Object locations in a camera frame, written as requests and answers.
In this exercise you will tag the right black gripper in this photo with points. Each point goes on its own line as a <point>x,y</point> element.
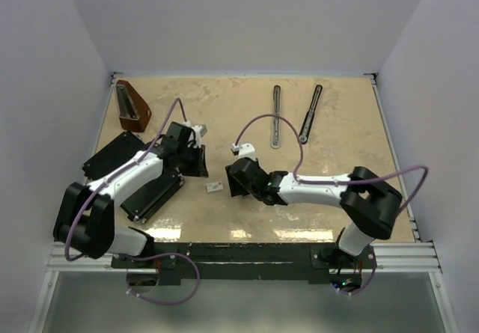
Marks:
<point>236,188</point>

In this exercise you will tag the white staple box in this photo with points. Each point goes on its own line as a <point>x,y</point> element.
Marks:
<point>214,187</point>

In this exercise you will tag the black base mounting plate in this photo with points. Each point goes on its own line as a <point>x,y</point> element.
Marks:
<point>316,263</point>

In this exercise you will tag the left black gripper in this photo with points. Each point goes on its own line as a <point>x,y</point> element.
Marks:
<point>200,168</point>

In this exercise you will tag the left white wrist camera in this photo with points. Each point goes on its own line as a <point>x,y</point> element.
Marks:
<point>198,130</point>

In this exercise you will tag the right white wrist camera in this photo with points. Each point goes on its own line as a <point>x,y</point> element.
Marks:
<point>245,150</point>

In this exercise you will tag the black carrying case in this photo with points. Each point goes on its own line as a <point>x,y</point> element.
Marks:
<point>141,188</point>

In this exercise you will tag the brown wooden metronome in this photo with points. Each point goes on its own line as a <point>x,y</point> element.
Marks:
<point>134,112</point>

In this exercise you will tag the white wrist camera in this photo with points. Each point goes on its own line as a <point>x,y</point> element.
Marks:
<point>245,150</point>
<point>198,130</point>

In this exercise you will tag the grey deli stapler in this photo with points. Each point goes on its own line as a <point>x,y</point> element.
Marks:
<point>275,140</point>

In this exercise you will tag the black stapler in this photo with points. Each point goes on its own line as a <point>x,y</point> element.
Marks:
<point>309,117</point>

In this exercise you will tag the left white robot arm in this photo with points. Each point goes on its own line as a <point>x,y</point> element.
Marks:
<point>86,218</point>

